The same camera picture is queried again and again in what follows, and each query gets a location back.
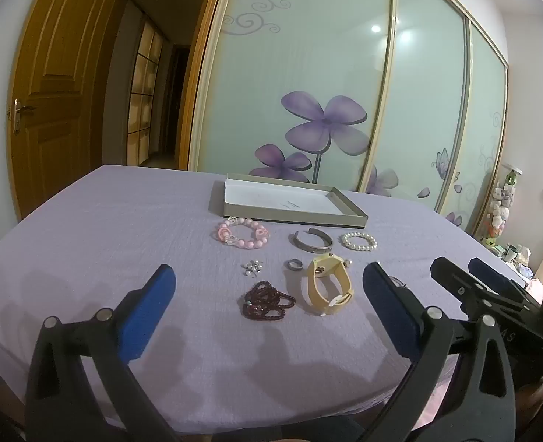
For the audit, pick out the wooden door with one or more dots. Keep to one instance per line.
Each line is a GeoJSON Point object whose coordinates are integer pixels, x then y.
{"type": "Point", "coordinates": [69, 78]}

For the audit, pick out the plain glass wardrobe door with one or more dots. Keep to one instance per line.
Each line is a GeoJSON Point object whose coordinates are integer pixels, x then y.
{"type": "Point", "coordinates": [427, 101]}

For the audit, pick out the wardrobe door with butterfly print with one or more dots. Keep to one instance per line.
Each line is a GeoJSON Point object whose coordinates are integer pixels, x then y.
{"type": "Point", "coordinates": [483, 124]}

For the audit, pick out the beige wrist watch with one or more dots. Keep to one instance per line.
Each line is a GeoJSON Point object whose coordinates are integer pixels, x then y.
{"type": "Point", "coordinates": [319, 297]}

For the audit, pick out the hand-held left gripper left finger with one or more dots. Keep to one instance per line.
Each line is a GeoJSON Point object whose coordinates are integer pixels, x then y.
{"type": "Point", "coordinates": [148, 313]}

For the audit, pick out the hallway cabinet with square panels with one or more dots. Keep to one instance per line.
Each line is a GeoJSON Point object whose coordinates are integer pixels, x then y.
{"type": "Point", "coordinates": [142, 101]}

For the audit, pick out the silver cuff bangle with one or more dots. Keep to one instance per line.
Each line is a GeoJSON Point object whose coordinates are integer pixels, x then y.
{"type": "Point", "coordinates": [308, 248]}

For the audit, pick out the pile of small white items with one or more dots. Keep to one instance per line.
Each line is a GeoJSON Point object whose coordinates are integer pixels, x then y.
{"type": "Point", "coordinates": [522, 258]}

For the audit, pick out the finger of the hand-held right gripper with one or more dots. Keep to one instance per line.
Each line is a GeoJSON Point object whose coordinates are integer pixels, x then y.
{"type": "Point", "coordinates": [492, 276]}
{"type": "Point", "coordinates": [455, 285]}

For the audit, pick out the wooden door frame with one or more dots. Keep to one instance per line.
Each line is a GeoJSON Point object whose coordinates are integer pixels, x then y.
{"type": "Point", "coordinates": [202, 55]}

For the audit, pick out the wardrobe door with large flower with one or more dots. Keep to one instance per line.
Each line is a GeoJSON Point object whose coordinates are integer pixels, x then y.
{"type": "Point", "coordinates": [299, 55]}

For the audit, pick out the hanging plush toys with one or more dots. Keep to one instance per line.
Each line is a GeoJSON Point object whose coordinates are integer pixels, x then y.
{"type": "Point", "coordinates": [501, 207]}

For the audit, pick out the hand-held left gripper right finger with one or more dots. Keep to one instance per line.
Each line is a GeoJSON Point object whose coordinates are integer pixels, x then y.
{"type": "Point", "coordinates": [391, 315]}

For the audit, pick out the purple tablecloth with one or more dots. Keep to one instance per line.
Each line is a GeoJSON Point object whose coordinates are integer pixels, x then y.
{"type": "Point", "coordinates": [115, 230]}

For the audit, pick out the grey shallow tray box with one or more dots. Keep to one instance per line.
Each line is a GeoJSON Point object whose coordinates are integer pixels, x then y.
{"type": "Point", "coordinates": [280, 202]}

